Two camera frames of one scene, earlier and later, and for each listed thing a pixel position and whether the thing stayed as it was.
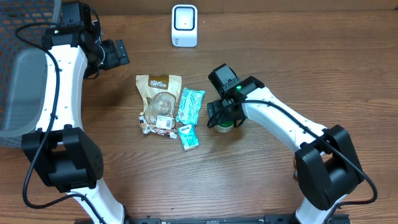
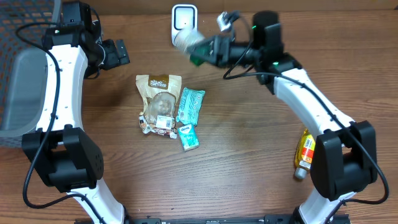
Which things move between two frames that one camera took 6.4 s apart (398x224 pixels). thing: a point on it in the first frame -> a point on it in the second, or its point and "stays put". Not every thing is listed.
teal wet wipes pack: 189,104 stays put
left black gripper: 115,60 stays put
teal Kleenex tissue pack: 188,137 stays put
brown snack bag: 160,94 stays put
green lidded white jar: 224,127 -> 184,32
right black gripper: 212,111 -> 213,50
